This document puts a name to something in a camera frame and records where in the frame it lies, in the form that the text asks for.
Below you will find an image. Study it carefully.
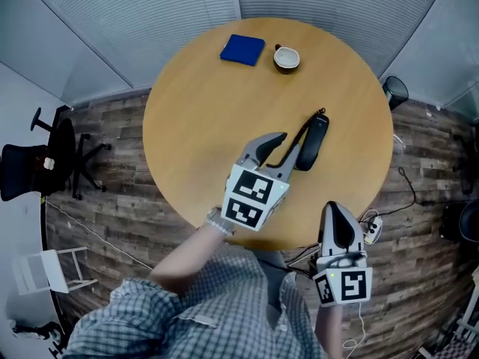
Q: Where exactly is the round wooden table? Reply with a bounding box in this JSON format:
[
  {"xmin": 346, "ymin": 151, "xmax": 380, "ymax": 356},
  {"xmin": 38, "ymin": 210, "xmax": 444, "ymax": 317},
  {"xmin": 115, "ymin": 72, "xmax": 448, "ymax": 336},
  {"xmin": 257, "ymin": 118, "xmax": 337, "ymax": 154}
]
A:
[{"xmin": 142, "ymin": 17, "xmax": 394, "ymax": 252}]

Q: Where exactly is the white floor cable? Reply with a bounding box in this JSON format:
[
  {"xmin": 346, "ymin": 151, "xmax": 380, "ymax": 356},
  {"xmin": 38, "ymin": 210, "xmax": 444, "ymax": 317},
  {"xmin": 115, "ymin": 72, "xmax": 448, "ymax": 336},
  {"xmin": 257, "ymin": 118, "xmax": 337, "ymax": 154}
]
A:
[{"xmin": 43, "ymin": 199, "xmax": 154, "ymax": 271}]

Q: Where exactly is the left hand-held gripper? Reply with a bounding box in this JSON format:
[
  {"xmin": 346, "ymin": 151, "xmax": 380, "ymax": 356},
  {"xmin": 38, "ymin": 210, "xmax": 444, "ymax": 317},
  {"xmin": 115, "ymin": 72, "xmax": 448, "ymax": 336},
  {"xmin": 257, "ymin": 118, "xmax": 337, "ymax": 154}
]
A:
[{"xmin": 220, "ymin": 132, "xmax": 302, "ymax": 233}]

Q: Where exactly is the white wire rack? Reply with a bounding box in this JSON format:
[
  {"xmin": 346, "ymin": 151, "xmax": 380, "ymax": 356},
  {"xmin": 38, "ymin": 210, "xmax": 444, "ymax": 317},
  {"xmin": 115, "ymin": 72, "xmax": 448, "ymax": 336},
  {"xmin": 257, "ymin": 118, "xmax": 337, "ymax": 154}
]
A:
[{"xmin": 418, "ymin": 274, "xmax": 479, "ymax": 359}]

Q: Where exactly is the black waste bin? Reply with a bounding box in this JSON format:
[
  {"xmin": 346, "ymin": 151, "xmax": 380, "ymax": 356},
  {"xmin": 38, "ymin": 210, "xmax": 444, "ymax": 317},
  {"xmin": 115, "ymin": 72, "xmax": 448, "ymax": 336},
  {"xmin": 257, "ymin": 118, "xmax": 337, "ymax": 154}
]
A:
[{"xmin": 382, "ymin": 76, "xmax": 409, "ymax": 111}]

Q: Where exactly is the white folding stool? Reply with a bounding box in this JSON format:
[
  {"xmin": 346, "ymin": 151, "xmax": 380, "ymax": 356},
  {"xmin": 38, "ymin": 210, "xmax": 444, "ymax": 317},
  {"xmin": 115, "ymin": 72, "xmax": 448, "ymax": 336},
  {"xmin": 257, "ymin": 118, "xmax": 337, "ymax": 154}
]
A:
[{"xmin": 13, "ymin": 247, "xmax": 99, "ymax": 295}]

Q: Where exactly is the checked shirt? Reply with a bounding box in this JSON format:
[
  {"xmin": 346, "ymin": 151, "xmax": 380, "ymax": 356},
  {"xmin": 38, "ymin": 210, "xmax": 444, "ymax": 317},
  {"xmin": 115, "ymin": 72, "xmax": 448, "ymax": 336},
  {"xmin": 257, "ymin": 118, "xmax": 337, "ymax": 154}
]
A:
[{"xmin": 65, "ymin": 242, "xmax": 330, "ymax": 359}]

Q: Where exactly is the black floor cable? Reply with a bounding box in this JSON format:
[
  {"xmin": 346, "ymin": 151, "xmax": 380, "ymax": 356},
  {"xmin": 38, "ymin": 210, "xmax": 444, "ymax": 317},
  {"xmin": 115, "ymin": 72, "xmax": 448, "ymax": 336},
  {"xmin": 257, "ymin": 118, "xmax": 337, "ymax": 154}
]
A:
[{"xmin": 373, "ymin": 167, "xmax": 450, "ymax": 218}]

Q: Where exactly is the silver wristwatch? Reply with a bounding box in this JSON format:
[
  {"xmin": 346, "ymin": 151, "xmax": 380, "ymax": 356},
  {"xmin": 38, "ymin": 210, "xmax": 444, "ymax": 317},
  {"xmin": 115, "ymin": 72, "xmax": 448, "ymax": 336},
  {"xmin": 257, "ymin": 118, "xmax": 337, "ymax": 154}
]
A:
[{"xmin": 204, "ymin": 206, "xmax": 236, "ymax": 237}]

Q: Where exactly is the person's right forearm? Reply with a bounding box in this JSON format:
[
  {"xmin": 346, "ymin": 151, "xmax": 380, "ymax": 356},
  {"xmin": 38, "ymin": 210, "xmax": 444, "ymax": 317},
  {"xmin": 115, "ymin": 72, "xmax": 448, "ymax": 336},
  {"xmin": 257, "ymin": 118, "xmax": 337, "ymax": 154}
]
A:
[{"xmin": 316, "ymin": 304, "xmax": 344, "ymax": 359}]

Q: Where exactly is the blue folded cloth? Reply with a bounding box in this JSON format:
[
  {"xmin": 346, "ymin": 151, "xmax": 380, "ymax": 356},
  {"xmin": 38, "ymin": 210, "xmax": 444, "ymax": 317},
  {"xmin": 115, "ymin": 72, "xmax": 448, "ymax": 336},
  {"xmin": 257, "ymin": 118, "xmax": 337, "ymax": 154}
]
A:
[{"xmin": 219, "ymin": 34, "xmax": 266, "ymax": 67}]

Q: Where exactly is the black telephone handset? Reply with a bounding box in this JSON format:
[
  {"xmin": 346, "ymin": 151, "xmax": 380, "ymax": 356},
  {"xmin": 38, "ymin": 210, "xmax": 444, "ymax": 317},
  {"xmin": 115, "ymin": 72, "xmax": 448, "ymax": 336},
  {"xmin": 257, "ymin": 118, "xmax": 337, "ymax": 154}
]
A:
[{"xmin": 295, "ymin": 114, "xmax": 331, "ymax": 172}]

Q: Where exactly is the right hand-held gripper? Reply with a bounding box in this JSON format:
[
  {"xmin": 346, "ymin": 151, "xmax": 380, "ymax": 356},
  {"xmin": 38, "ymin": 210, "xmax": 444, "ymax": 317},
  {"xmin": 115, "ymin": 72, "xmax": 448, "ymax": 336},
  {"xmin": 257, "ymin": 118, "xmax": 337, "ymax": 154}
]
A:
[{"xmin": 312, "ymin": 201, "xmax": 373, "ymax": 308}]

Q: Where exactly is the black round stool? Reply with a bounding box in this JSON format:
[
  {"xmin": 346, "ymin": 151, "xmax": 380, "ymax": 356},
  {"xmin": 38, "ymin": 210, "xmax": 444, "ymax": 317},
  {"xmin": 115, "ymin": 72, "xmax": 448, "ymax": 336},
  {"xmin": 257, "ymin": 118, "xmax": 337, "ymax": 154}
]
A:
[{"xmin": 439, "ymin": 200, "xmax": 479, "ymax": 243}]

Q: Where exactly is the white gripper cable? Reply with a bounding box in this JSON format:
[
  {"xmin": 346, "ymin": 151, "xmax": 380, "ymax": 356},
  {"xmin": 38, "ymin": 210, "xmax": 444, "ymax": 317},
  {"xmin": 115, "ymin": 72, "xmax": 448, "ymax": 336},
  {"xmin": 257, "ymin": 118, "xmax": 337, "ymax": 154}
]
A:
[{"xmin": 342, "ymin": 300, "xmax": 367, "ymax": 359}]

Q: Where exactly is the brown cup white inside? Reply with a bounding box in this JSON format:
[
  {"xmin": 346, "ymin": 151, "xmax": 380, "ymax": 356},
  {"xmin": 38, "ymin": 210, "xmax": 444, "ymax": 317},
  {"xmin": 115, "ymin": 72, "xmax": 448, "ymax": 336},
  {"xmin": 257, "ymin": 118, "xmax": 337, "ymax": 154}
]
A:
[{"xmin": 272, "ymin": 43, "xmax": 302, "ymax": 75}]

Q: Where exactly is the white power strip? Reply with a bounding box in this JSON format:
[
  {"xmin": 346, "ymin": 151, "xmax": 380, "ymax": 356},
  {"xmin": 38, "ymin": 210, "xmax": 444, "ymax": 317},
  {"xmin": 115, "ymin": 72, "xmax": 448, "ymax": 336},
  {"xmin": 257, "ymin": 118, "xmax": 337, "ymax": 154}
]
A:
[{"xmin": 361, "ymin": 215, "xmax": 383, "ymax": 245}]

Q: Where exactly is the person's left forearm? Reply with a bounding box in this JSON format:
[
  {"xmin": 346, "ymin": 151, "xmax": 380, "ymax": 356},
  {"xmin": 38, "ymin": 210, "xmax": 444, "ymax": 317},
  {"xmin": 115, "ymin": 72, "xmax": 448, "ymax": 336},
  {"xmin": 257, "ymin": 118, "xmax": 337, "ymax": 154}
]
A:
[{"xmin": 148, "ymin": 221, "xmax": 235, "ymax": 295}]

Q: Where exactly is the black office chair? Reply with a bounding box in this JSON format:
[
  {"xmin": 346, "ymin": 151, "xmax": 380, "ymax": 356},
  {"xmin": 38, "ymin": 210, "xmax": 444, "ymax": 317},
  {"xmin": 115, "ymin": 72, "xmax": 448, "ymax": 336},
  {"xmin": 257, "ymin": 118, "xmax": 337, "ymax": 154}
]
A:
[{"xmin": 0, "ymin": 106, "xmax": 112, "ymax": 203}]

